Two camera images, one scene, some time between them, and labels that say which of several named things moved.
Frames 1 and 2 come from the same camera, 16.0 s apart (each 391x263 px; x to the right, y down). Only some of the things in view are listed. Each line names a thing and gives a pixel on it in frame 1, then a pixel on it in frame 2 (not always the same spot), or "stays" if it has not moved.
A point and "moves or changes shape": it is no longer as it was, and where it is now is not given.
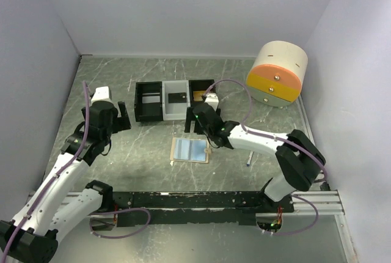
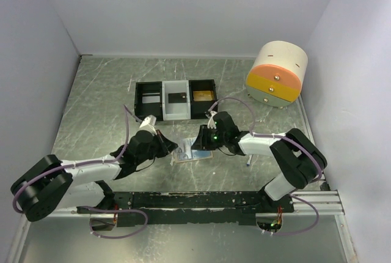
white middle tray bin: (175, 111) stays
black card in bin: (175, 98) stays
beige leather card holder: (190, 150) moves or changes shape
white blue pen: (248, 161) stays
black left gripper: (123, 123) -> (166, 145)
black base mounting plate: (192, 208) stays
